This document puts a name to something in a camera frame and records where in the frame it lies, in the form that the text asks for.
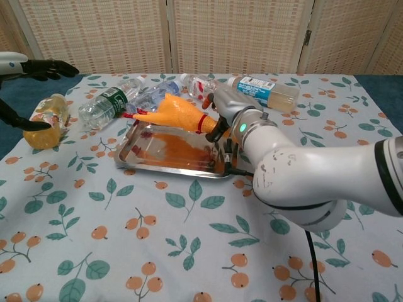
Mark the teal padded table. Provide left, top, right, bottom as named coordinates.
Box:
left=0, top=72, right=403, bottom=161

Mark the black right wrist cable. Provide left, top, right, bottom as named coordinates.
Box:
left=217, top=137, right=254, bottom=177

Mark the clear water bottle red label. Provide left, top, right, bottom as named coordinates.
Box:
left=179, top=73, right=228, bottom=102

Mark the clear water bottle green label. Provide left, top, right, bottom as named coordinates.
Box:
left=77, top=76, right=148, bottom=130

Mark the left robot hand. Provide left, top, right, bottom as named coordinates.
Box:
left=0, top=52, right=80, bottom=131

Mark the yellow juice bottle floral label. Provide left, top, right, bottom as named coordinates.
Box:
left=22, top=93, right=71, bottom=150

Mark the floral print tablecloth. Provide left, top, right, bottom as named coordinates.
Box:
left=0, top=72, right=403, bottom=302

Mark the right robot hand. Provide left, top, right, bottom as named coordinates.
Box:
left=204, top=84, right=264, bottom=143

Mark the rectangular metal tray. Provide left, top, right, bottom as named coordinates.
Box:
left=114, top=121, right=240, bottom=180

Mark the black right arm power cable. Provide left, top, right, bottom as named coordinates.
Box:
left=304, top=230, right=324, bottom=302

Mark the tea bottle blue label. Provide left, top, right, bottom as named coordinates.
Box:
left=227, top=75, right=300, bottom=113

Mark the woven folding screen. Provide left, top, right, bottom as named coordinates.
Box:
left=0, top=0, right=403, bottom=83

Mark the orange rubber toy chicken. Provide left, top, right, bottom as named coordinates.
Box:
left=123, top=92, right=221, bottom=135

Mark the blue tinted water bottle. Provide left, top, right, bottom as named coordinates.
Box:
left=125, top=79, right=183, bottom=116

